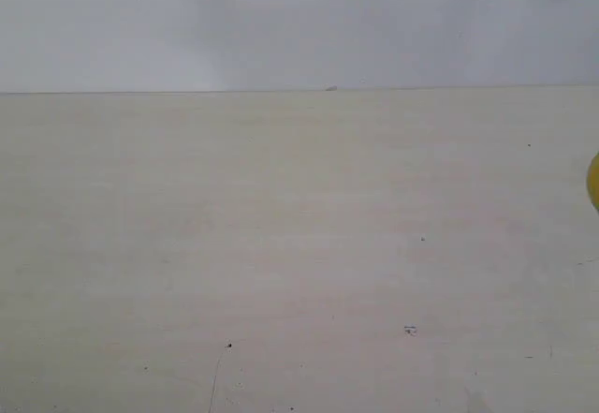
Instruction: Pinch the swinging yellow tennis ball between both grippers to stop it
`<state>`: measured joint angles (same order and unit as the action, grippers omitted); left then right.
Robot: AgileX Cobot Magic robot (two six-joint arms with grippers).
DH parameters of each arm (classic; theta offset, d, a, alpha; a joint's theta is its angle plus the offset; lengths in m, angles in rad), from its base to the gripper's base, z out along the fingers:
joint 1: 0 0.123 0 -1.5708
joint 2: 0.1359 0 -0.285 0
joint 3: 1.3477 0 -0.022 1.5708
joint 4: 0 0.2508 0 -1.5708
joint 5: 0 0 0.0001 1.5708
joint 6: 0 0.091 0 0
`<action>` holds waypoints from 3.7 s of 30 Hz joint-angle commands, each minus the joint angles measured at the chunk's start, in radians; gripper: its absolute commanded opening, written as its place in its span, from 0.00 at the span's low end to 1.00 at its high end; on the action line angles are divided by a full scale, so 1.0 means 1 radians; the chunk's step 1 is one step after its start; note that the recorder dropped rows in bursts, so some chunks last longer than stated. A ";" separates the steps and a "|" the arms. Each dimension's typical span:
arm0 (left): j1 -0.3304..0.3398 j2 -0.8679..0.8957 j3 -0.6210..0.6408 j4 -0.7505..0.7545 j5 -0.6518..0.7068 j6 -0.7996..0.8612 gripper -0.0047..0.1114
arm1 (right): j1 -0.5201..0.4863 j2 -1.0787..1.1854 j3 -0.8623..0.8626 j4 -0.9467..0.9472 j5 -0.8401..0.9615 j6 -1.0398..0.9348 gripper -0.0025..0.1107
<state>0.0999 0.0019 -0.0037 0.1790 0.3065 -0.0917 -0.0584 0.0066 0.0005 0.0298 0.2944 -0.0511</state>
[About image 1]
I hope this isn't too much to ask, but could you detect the yellow tennis ball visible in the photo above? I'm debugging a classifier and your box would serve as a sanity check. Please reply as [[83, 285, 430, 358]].
[[586, 154, 599, 212]]

